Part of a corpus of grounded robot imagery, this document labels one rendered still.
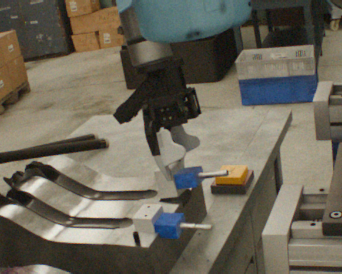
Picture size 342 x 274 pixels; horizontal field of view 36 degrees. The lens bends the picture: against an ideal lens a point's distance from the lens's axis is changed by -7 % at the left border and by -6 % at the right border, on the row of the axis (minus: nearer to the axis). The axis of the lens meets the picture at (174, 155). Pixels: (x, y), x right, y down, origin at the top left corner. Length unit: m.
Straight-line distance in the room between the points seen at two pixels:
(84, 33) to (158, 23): 7.48
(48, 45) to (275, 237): 7.50
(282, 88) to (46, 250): 3.29
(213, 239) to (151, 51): 0.37
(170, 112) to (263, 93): 3.22
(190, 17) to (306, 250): 0.39
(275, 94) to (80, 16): 4.28
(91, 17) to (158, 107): 6.83
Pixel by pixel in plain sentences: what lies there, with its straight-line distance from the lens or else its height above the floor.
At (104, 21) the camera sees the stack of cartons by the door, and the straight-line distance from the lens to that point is 7.71.
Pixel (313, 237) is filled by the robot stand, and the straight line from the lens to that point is 0.69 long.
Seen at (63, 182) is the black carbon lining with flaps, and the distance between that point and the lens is 1.16.
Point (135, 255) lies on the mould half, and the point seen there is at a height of 0.87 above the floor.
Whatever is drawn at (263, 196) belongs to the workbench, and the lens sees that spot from 1.55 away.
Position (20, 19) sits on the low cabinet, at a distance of 8.22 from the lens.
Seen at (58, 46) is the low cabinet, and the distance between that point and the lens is 7.99.
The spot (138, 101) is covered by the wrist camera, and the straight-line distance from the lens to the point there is 1.00.
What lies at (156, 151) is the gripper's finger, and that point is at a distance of 0.97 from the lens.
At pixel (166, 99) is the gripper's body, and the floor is 1.08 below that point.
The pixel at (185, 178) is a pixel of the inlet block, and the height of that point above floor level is 0.93.
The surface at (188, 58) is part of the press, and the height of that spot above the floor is 0.25.
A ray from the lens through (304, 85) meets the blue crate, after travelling 4.12.
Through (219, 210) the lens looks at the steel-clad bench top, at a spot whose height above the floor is 0.80.
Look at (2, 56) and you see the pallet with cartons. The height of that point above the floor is 0.54.
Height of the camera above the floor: 1.36
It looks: 23 degrees down
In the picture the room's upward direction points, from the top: 11 degrees counter-clockwise
